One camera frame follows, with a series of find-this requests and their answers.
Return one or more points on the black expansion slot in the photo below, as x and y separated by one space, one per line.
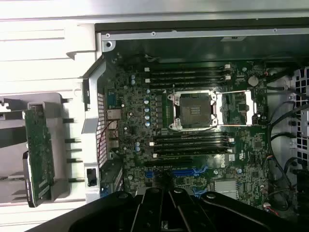
169 162

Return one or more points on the silver metal disk bay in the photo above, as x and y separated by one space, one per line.
301 96

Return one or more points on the thin metal locking lever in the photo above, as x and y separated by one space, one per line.
173 89

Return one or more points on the round coin battery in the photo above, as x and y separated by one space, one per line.
253 81

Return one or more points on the silver chipset heatsink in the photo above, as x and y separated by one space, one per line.
225 189

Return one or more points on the black RAM slot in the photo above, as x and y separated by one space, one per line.
193 143
188 68
188 73
193 137
193 156
188 78
188 83
193 150

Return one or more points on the green motherboard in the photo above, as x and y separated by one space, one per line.
135 96

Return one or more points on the grey parts rack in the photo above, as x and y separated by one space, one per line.
14 188

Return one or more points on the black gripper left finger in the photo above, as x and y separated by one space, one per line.
108 212

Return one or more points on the black plastic shroud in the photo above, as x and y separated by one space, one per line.
303 198

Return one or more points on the blue expansion slot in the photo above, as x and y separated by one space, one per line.
183 173

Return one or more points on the black PC case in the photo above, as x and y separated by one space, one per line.
217 33

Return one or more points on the metal socket cover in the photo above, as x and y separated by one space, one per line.
249 106

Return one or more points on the CPU socket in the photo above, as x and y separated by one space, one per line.
193 110

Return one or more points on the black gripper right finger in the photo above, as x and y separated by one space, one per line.
217 215

